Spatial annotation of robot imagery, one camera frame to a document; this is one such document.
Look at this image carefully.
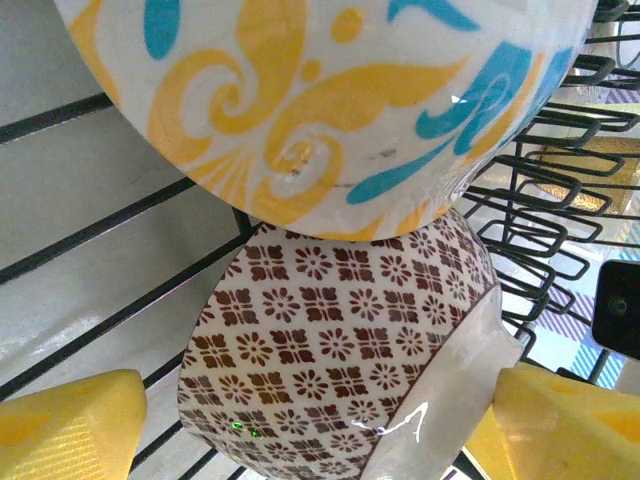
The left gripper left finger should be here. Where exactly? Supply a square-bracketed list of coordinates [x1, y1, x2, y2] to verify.
[0, 368, 149, 480]

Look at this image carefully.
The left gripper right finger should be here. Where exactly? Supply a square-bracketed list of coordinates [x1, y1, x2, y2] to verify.
[464, 362, 640, 480]

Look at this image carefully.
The black wire dish rack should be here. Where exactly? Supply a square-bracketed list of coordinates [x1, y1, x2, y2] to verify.
[0, 0, 640, 480]

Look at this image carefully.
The amber glass cup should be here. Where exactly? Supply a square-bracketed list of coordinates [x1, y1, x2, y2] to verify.
[519, 137, 640, 214]

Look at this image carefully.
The brown patterned bowl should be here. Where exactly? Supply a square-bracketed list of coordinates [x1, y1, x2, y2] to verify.
[177, 207, 524, 480]

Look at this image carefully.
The yellow blue patterned bowl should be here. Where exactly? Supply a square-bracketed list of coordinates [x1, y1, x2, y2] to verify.
[52, 0, 601, 241]

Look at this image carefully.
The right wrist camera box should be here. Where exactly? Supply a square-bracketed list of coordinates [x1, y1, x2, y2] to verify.
[592, 258, 640, 362]

